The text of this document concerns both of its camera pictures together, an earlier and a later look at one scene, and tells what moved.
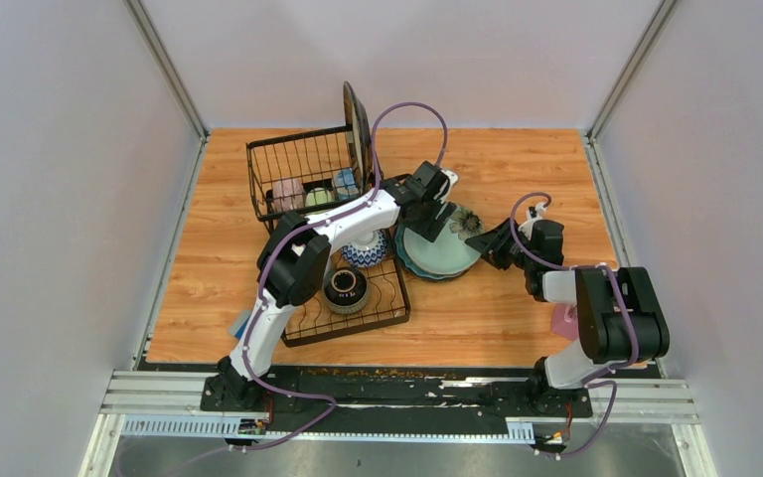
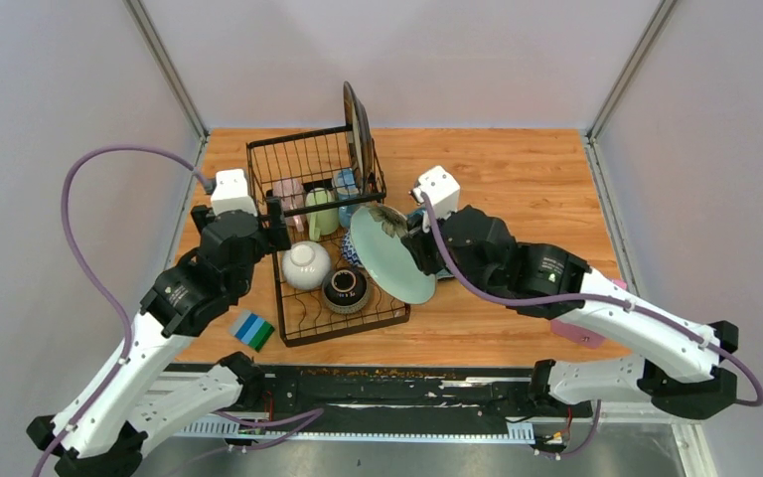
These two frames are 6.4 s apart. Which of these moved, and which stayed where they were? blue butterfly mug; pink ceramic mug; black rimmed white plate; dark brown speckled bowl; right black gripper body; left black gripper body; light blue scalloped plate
Moved: left black gripper body; light blue scalloped plate; right black gripper body
Stayed: dark brown speckled bowl; blue butterfly mug; pink ceramic mug; black rimmed white plate
